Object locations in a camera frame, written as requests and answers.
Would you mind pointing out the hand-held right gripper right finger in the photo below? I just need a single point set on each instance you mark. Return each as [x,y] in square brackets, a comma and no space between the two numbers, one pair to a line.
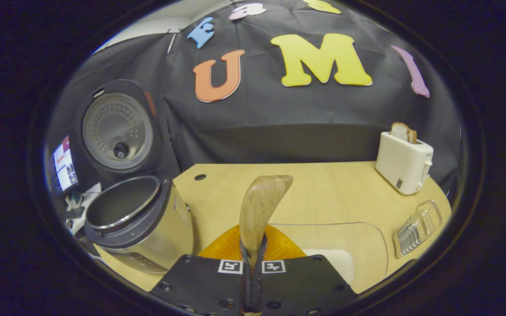
[301,285]

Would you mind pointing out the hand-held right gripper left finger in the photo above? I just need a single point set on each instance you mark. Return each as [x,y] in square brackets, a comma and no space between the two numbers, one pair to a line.
[204,285]

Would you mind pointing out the black and silver rice cooker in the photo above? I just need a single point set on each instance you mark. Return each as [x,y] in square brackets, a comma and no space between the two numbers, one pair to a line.
[147,228]

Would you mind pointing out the wooden spoon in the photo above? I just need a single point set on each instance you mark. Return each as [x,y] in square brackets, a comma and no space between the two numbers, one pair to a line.
[262,206]

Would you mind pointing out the clear ribbed chopstick holder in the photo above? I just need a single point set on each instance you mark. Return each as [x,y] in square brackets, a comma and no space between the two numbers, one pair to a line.
[415,228]

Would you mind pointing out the clear plastic rice container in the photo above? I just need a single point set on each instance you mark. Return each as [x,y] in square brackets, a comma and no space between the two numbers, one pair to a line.
[367,245]

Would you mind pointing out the white toaster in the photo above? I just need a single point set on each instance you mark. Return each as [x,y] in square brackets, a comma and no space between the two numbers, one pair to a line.
[402,164]

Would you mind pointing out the black backdrop cloth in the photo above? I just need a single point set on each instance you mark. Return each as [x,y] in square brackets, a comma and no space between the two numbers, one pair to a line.
[279,114]

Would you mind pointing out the toasted bread slice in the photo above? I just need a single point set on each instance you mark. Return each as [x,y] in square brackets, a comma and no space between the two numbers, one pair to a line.
[402,131]

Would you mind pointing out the computer monitor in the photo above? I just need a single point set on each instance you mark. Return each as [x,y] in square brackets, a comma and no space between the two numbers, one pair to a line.
[64,164]

